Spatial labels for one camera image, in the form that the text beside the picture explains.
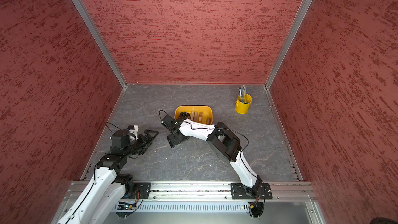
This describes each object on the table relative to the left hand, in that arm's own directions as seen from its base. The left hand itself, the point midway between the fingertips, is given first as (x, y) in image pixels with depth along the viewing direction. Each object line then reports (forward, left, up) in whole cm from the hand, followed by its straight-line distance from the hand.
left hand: (155, 140), depth 81 cm
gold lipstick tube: (+20, -24, -9) cm, 32 cm away
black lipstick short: (+21, -15, -8) cm, 27 cm away
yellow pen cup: (+27, -52, -6) cm, 59 cm away
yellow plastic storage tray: (+23, -28, -7) cm, 37 cm away
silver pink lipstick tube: (+21, -20, -9) cm, 30 cm away
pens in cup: (+31, -51, +5) cm, 60 cm away
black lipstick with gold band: (+21, -11, -8) cm, 25 cm away
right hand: (+3, -11, -10) cm, 16 cm away
